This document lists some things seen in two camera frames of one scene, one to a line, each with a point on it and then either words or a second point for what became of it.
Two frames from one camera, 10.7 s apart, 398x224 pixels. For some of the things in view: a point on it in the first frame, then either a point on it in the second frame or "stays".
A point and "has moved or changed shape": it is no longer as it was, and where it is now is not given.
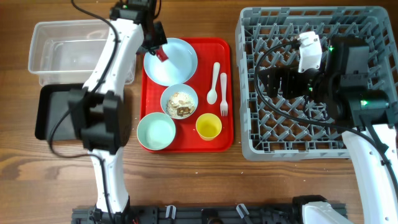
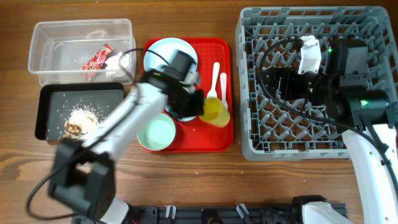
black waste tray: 52,104 stays
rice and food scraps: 180,104 has moved or changed shape
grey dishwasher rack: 267,135 stays
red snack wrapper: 161,54 has moved or changed shape
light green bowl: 156,131 stays
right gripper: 290,75 stays
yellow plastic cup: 208,126 -> 216,113
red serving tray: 201,107 stays
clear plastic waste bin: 66,51 stays
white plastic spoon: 212,95 stays
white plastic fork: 224,105 stays
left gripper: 161,37 -> 198,109
